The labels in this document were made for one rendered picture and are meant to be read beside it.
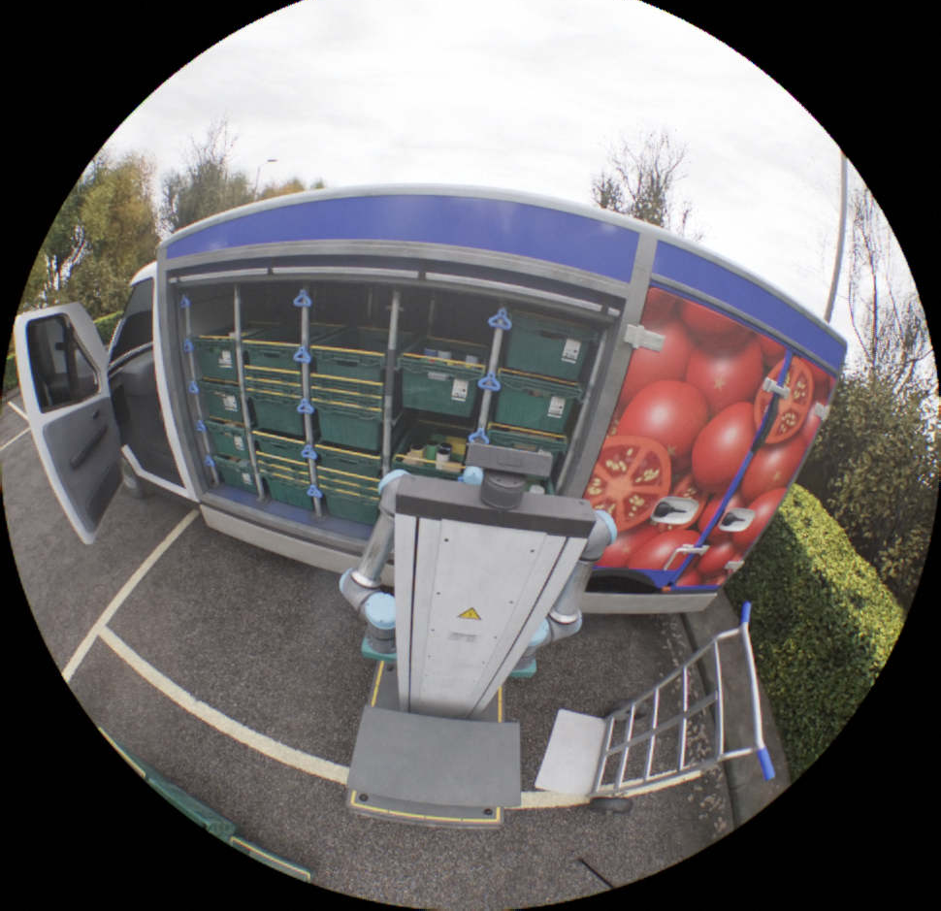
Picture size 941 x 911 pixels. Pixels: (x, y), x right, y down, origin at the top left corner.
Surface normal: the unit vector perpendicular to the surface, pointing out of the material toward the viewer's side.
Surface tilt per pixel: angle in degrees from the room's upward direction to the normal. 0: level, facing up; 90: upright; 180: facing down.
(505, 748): 0
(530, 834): 0
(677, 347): 90
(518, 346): 92
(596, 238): 90
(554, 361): 91
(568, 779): 0
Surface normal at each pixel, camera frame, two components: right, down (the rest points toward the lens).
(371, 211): -0.09, 0.46
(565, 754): 0.15, -0.87
